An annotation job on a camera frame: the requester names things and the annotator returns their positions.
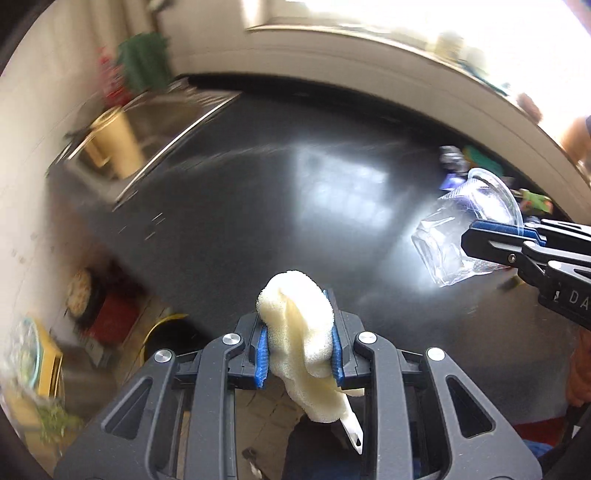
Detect cream foam wrapper with stick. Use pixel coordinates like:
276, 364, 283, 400
256, 271, 363, 454

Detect clear plastic cup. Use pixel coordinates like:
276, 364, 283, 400
412, 168, 524, 287

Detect black trash bin yellow rim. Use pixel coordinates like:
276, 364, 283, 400
140, 314, 211, 364

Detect green plastic packaging piece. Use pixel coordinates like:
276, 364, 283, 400
514, 189, 554, 215

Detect green and yellow sponge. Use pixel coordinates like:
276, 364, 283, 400
462, 145, 504, 177

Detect person's dark trouser leg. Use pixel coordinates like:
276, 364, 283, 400
281, 415, 362, 480

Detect red box on floor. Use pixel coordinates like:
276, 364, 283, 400
82, 293, 139, 347

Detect floral ceramic pot lid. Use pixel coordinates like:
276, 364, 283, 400
66, 269, 92, 319

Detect yellow cardboard box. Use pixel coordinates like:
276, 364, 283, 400
24, 317, 63, 398

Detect green beans bunch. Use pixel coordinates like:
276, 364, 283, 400
36, 403, 84, 443

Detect teal basket with bag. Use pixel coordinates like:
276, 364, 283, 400
1, 317, 42, 390

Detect stainless steel sink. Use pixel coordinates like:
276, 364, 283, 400
47, 78, 240, 208

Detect yellow cutting board in sink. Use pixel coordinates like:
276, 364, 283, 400
84, 106, 145, 179

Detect green cloth by sink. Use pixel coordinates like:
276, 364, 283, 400
117, 32, 173, 94

